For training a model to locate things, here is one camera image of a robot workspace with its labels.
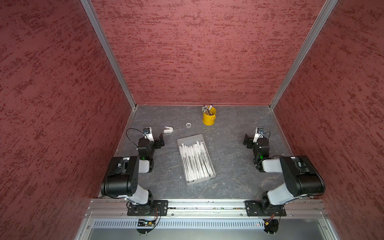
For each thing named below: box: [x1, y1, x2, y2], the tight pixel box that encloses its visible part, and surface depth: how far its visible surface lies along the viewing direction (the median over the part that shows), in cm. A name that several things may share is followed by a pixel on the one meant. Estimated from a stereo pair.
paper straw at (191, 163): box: [185, 144, 199, 181], surface depth 91 cm
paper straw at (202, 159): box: [195, 141, 210, 177], surface depth 92 cm
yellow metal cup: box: [202, 106, 217, 126], surface depth 106 cm
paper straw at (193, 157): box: [187, 144, 202, 180], surface depth 90 cm
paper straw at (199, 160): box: [193, 142, 207, 178], surface depth 91 cm
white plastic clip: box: [163, 126, 174, 134], surface depth 106 cm
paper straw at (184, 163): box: [179, 145, 190, 182], surface depth 89 cm
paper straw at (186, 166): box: [181, 143, 191, 182], surface depth 89 cm
